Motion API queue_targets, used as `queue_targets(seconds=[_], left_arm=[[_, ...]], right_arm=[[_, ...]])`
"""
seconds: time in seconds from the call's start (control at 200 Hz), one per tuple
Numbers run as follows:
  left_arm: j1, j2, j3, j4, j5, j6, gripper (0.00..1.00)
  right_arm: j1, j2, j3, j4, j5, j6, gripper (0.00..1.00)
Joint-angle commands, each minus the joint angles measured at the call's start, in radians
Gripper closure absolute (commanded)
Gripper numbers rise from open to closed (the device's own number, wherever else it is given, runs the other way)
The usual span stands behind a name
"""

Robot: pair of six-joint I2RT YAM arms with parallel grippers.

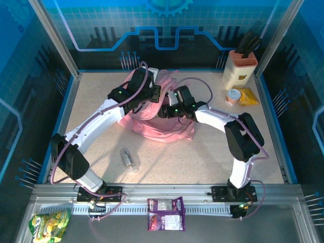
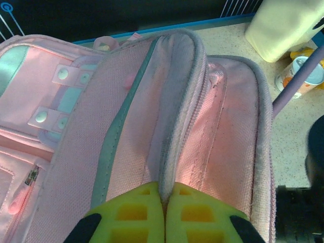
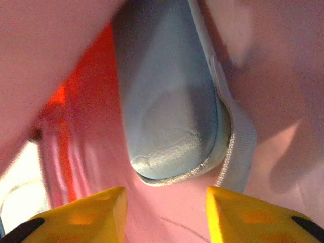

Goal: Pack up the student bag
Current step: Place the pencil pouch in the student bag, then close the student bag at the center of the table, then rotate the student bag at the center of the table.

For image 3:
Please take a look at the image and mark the grey-blue pencil case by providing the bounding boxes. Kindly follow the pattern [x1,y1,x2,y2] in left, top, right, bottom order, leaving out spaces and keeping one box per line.
[111,0,258,194]

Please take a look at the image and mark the pink backpack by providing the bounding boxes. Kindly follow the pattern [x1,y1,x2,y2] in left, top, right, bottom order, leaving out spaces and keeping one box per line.
[0,0,324,243]

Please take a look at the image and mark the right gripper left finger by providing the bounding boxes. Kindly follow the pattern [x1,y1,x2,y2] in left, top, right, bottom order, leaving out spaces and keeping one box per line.
[0,186,128,243]

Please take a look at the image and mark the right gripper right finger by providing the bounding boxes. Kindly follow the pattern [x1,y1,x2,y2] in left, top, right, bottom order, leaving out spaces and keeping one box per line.
[204,186,324,243]

